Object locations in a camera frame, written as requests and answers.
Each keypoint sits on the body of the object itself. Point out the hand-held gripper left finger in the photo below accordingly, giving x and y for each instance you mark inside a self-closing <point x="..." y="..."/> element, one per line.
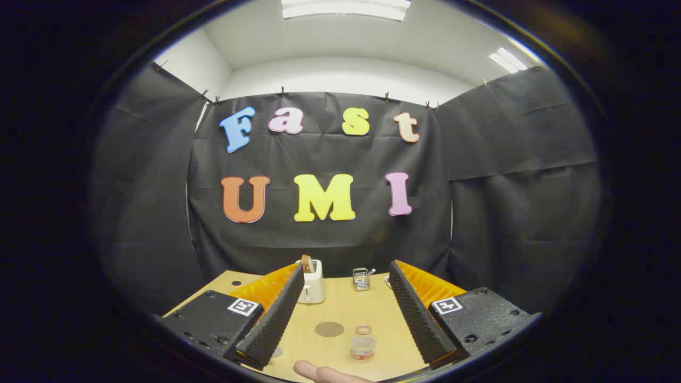
<point x="271" y="324"/>

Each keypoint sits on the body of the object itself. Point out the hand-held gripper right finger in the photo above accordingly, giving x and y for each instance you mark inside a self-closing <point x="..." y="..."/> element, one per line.
<point x="417" y="319"/>

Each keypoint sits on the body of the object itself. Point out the round brown coaster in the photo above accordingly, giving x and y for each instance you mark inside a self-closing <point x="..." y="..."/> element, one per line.
<point x="329" y="329"/>

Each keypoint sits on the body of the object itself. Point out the clear plastic juice bottle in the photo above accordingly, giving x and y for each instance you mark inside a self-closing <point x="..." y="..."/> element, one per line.
<point x="362" y="347"/>

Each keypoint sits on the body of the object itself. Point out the white toaster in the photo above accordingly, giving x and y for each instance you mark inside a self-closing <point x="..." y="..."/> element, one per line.
<point x="314" y="287"/>

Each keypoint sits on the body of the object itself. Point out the brown toast slice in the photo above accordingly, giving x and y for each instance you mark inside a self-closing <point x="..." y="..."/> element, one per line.
<point x="306" y="263"/>

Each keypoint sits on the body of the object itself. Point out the wooden table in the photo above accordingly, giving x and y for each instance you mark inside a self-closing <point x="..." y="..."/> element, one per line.
<point x="340" y="308"/>

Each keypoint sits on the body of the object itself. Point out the small ceiling light panel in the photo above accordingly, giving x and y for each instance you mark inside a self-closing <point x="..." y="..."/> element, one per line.
<point x="508" y="59"/>

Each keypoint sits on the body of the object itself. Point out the large ceiling light panel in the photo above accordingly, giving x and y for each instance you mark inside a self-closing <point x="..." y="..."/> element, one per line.
<point x="346" y="8"/>

